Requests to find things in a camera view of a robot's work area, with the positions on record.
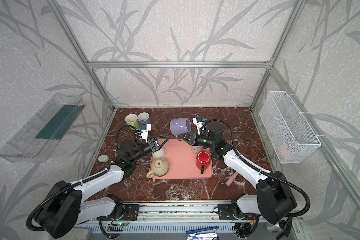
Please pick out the lavender ceramic mug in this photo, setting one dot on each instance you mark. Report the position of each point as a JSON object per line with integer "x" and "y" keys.
{"x": 180, "y": 126}

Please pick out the white ceramic mug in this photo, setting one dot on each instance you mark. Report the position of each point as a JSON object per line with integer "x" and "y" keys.
{"x": 159, "y": 154}

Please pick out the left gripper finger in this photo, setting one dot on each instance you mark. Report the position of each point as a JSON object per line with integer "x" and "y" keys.
{"x": 159, "y": 141}
{"x": 155, "y": 148}

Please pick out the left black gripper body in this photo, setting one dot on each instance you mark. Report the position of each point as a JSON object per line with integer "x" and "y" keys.
{"x": 140, "y": 152}

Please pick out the white wire mesh basket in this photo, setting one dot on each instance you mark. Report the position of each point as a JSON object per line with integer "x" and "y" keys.
{"x": 286, "y": 124}

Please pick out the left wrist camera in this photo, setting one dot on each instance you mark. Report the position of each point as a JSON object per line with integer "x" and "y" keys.
{"x": 143, "y": 131}

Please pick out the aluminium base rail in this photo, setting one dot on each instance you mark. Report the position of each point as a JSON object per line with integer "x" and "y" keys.
{"x": 175, "y": 217}

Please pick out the pink ghost pattern mug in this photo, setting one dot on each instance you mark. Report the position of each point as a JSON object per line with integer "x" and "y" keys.
{"x": 197, "y": 149}

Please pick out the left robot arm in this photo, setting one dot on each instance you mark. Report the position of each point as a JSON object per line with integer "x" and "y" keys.
{"x": 68, "y": 205}

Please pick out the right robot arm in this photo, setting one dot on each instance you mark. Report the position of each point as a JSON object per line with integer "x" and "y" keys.
{"x": 275, "y": 199}

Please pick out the blue stapler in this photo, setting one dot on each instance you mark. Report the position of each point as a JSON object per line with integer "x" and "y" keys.
{"x": 203, "y": 234}

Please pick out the light green ceramic mug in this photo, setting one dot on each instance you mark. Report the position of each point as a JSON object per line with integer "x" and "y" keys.
{"x": 132, "y": 120}

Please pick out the pink plastic tray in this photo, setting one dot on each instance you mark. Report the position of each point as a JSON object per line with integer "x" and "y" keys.
{"x": 182, "y": 163}

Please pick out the pink item in basket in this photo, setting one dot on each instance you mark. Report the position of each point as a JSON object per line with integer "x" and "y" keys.
{"x": 285, "y": 152}

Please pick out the cream speckled squat mug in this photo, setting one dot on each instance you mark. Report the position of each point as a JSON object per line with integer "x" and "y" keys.
{"x": 159, "y": 168}

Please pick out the red mug black handle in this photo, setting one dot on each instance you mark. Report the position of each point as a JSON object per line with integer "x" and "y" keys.
{"x": 203, "y": 161}

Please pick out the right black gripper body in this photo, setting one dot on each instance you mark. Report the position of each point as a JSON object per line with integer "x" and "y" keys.
{"x": 203, "y": 140}

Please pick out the pale green soap-shaped object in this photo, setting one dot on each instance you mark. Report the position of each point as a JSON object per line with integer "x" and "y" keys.
{"x": 103, "y": 158}

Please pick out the clear plastic wall bin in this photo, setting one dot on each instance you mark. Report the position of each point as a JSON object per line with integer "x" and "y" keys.
{"x": 38, "y": 138}

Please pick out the blue polka dot mug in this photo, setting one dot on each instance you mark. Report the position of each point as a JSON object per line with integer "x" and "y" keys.
{"x": 144, "y": 118}

